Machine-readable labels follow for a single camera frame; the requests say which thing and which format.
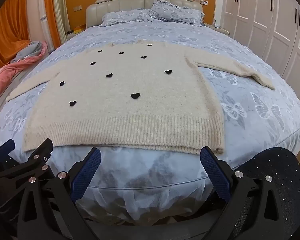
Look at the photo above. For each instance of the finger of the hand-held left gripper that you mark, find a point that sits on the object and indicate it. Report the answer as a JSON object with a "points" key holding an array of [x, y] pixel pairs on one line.
{"points": [[43, 150], [5, 146]]}

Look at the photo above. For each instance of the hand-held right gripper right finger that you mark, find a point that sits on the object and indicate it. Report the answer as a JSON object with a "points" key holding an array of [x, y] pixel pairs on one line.
{"points": [[215, 176]]}

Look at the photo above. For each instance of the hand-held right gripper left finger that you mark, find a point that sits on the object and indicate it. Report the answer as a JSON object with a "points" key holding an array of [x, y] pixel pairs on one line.
{"points": [[86, 175]]}

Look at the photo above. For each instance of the cream sweater with black hearts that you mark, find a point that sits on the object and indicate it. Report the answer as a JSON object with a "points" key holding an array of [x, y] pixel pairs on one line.
{"points": [[130, 120]]}

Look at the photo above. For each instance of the pink blanket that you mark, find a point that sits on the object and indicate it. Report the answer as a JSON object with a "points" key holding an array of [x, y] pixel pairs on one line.
{"points": [[5, 75]]}

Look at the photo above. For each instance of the bed with blue butterfly bedding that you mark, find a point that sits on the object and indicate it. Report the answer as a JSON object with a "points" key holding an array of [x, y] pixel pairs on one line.
{"points": [[252, 110]]}

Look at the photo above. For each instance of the grey cloth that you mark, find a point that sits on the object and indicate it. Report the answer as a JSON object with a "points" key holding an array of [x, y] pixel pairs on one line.
{"points": [[27, 51]]}

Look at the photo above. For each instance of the wide orange curtain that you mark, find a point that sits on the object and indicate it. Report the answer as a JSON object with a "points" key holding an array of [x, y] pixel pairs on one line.
{"points": [[7, 25]]}

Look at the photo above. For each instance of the nightstand with yellow things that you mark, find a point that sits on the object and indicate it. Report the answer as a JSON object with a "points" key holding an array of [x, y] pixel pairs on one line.
{"points": [[76, 31]]}

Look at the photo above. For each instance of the narrow orange curtain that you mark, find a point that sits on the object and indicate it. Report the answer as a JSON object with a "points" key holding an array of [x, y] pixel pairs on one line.
{"points": [[51, 12]]}

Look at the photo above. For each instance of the white sheer curtain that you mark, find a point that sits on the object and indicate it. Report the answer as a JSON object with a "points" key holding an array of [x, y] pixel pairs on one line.
{"points": [[37, 10]]}

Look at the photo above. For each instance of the white nightstand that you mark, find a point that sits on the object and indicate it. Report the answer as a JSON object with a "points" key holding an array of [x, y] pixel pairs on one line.
{"points": [[218, 30]]}

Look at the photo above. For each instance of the flat blue floral pillow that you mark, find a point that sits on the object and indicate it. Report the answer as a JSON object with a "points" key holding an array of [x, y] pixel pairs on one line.
{"points": [[130, 17]]}

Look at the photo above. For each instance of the white wardrobe doors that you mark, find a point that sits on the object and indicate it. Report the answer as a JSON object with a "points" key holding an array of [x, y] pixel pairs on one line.
{"points": [[270, 25]]}

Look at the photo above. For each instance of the beige padded headboard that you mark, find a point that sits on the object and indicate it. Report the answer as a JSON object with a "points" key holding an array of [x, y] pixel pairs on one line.
{"points": [[120, 3]]}

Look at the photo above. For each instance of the ruffled blue floral pillow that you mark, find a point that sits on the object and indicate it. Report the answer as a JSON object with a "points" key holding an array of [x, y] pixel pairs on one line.
{"points": [[177, 12]]}

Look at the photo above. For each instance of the single white wall switch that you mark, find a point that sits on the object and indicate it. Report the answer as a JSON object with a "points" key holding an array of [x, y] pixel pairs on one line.
{"points": [[77, 8]]}

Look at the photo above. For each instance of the double white wall socket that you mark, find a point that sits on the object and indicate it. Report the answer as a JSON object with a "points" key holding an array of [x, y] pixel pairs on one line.
{"points": [[201, 1]]}

